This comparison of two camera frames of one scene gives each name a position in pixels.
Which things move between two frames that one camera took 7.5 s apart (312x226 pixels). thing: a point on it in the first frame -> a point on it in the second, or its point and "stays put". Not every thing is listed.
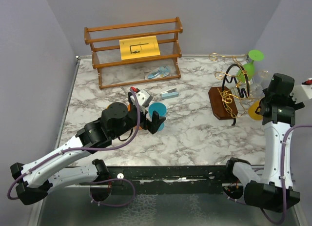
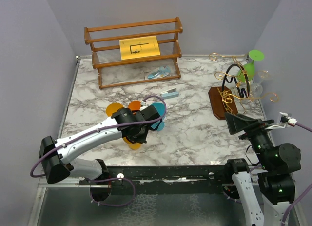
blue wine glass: [161, 108] stays put
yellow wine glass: [251, 110] -> [132, 146]
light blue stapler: [170, 93] stays put
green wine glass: [254, 55] stays put
